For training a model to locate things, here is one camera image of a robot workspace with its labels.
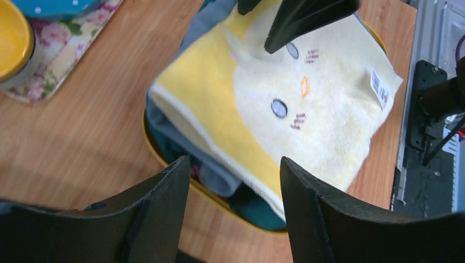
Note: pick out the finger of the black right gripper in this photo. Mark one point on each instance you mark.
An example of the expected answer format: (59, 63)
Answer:
(246, 6)
(296, 18)

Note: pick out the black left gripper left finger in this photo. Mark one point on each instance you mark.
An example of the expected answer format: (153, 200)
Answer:
(141, 224)

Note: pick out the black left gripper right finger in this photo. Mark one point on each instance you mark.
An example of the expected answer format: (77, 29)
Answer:
(325, 224)

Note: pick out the dark green garment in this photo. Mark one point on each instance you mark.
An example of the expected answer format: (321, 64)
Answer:
(254, 214)

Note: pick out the beige sandal shoe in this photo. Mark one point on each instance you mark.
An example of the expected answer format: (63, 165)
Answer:
(318, 100)

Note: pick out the light blue denim jeans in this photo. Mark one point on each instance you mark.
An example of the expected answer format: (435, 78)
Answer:
(210, 14)

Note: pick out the floral placemat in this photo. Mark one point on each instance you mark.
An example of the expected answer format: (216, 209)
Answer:
(60, 44)

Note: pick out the blue dotted plate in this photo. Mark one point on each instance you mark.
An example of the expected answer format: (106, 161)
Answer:
(57, 9)

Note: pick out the small yellow bowl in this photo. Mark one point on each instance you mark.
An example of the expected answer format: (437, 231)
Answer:
(17, 46)

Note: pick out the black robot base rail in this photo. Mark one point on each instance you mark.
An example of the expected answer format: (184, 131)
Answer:
(429, 174)

